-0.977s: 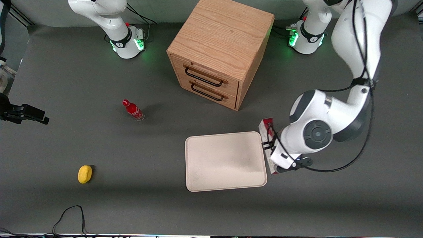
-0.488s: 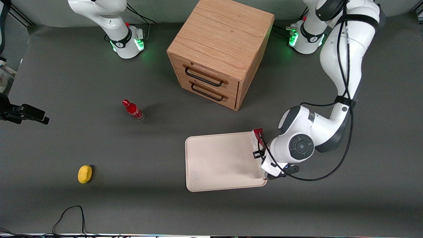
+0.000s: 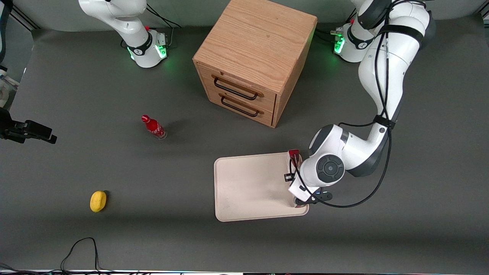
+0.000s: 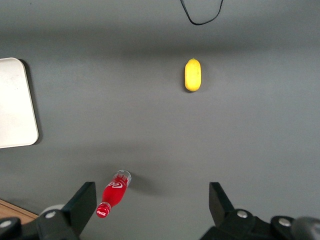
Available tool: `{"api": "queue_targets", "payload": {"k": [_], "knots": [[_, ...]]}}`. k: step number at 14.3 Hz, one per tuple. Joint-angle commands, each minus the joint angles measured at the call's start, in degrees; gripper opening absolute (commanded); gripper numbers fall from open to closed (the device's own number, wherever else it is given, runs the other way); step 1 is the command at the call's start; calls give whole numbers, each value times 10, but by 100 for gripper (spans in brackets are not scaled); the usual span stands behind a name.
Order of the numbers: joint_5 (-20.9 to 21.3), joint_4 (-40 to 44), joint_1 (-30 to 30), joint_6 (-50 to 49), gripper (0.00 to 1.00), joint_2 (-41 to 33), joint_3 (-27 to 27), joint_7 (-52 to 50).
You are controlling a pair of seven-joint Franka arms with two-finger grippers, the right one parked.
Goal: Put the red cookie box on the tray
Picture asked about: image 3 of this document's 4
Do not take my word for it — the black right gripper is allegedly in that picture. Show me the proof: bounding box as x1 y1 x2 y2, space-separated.
0 108 58 145

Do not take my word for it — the red cola bottle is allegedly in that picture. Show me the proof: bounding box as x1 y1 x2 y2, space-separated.
141 115 168 140

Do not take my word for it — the black base cable bundle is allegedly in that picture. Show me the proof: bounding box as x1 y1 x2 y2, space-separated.
145 3 182 46
316 8 358 43

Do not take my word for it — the thin black loose cable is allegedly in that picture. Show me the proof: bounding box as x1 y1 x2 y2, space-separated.
0 237 142 275

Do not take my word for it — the wooden drawer with black handle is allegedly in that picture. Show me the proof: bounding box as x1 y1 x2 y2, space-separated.
198 62 278 112
206 85 274 127

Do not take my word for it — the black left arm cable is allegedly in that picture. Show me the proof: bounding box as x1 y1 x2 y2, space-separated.
310 0 405 209

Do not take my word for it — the yellow lemon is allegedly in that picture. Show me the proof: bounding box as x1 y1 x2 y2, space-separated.
90 190 108 213

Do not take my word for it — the white rectangular tray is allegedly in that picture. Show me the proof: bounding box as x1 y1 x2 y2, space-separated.
214 152 309 222

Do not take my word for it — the dark grey wrist camera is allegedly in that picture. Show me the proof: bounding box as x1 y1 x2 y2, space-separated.
293 192 333 205

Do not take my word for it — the wooden drawer cabinet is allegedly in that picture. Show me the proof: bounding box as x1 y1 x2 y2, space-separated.
193 0 318 129

